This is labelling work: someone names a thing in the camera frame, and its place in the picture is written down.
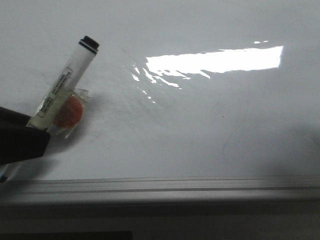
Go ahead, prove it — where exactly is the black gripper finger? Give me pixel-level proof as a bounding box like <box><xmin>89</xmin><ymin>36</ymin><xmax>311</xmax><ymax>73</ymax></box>
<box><xmin>0</xmin><ymin>107</ymin><xmax>51</xmax><ymax>166</ymax></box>

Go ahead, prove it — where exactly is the white whiteboard marker pen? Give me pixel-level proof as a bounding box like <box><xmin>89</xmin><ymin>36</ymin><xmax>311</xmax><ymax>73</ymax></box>
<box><xmin>0</xmin><ymin>36</ymin><xmax>99</xmax><ymax>183</ymax></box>

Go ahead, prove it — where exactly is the red round magnet taped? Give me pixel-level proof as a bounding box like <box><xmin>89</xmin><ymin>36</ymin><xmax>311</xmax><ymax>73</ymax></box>
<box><xmin>48</xmin><ymin>88</ymin><xmax>90</xmax><ymax>139</ymax></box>

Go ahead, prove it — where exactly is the white glossy whiteboard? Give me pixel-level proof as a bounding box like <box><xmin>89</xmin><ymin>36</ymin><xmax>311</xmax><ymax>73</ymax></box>
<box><xmin>0</xmin><ymin>0</ymin><xmax>320</xmax><ymax>181</ymax></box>

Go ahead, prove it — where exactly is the aluminium whiteboard frame rail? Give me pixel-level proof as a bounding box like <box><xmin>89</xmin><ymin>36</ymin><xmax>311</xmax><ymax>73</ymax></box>
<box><xmin>0</xmin><ymin>175</ymin><xmax>320</xmax><ymax>206</ymax></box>

